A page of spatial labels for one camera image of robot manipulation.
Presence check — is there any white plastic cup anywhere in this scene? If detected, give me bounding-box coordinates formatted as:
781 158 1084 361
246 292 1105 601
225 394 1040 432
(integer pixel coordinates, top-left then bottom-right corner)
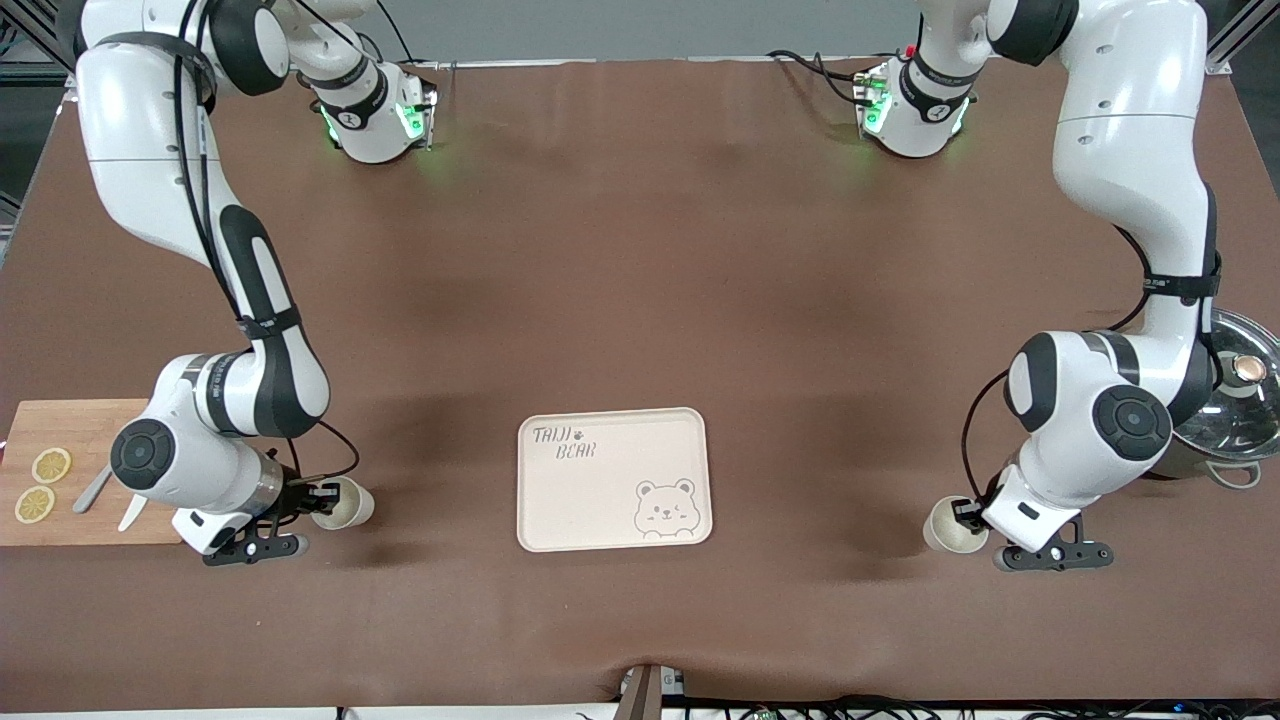
922 495 989 554
312 477 376 531

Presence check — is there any white bear print tray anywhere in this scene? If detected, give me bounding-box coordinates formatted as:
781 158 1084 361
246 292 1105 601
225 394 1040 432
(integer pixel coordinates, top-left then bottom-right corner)
516 406 714 553

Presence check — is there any grey plastic knife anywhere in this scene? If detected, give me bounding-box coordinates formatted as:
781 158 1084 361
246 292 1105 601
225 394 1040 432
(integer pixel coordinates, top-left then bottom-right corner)
72 462 113 515

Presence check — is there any wooden cutting board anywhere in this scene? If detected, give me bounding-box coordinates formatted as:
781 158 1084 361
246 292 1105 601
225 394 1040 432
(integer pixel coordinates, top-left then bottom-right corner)
0 398 186 547

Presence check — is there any glass pot lid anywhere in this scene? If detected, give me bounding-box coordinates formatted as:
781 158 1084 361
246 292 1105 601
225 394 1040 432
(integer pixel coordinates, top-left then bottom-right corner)
1172 308 1280 463

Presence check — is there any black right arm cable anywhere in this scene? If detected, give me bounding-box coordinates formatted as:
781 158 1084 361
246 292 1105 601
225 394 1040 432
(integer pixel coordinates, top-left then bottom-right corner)
175 0 361 521

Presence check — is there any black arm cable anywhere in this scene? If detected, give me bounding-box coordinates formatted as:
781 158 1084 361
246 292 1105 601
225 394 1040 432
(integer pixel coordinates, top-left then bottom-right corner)
175 0 361 521
960 185 1223 511

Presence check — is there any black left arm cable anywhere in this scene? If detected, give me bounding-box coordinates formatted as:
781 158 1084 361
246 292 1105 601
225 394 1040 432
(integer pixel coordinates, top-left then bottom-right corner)
960 185 1223 511

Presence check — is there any table edge clamp bracket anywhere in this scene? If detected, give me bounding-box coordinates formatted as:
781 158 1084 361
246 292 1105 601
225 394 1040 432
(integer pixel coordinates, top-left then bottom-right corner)
615 663 687 720

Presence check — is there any black base cable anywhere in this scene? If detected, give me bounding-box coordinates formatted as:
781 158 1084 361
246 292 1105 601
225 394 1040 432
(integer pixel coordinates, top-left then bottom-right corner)
355 0 446 71
765 48 873 106

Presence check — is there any aluminium frame profile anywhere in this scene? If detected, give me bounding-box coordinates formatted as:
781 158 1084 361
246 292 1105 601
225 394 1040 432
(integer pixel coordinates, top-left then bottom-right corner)
0 0 81 86
1205 0 1280 73

